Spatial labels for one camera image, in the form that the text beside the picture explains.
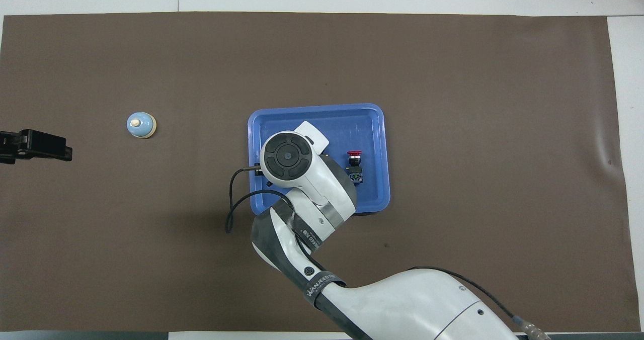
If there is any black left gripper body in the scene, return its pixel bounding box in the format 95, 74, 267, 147
0, 130, 28, 165

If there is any light blue call bell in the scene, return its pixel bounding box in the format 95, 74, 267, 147
126, 112, 157, 139

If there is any red mushroom push button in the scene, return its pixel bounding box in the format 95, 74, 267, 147
346, 150, 365, 185

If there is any blue plastic tray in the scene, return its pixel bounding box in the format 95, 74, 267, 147
248, 103, 391, 217

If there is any brown table mat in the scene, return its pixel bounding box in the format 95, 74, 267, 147
0, 12, 640, 332

